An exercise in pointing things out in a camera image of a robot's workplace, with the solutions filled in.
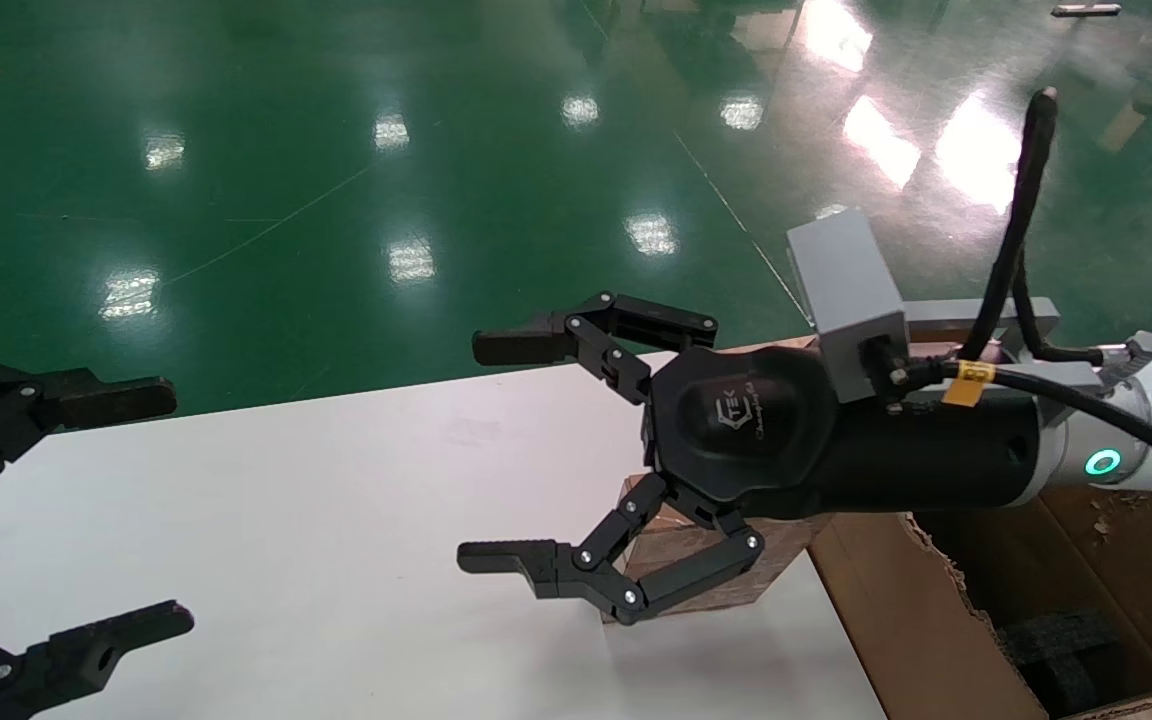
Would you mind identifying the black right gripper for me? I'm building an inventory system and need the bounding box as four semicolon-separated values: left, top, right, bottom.
457;292;1043;626

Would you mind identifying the small brown wooden box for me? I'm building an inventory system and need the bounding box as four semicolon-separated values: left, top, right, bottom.
601;475;832;626

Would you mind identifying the big torn cardboard box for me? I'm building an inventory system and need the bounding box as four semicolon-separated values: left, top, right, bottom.
808;485;1152;720

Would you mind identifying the black foam block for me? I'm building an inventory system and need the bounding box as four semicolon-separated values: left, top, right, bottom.
998;608;1124;717

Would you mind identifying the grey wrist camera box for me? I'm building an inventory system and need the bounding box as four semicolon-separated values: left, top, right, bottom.
786;208;1059;404

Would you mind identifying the yellow cable tag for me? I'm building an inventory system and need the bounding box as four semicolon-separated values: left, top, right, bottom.
943;360;997;407

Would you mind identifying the black looping cable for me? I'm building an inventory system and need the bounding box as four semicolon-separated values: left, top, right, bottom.
956;87;1107;366

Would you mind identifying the black cable with yellow tag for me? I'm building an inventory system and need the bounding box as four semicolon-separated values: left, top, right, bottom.
881;360;1152;486

